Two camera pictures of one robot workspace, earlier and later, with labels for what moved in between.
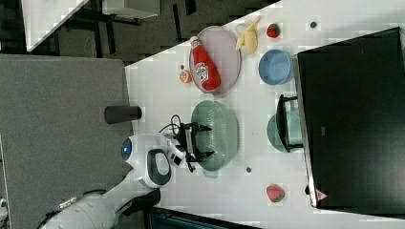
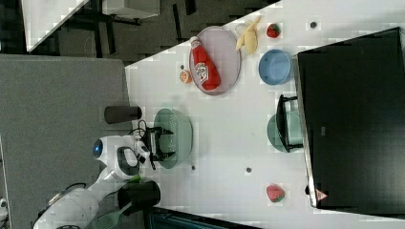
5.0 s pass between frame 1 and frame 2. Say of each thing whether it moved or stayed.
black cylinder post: stayed
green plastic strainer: moved
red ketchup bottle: stayed
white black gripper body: moved
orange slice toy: stayed
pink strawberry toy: stayed
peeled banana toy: stayed
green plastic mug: stayed
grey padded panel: stayed
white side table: stayed
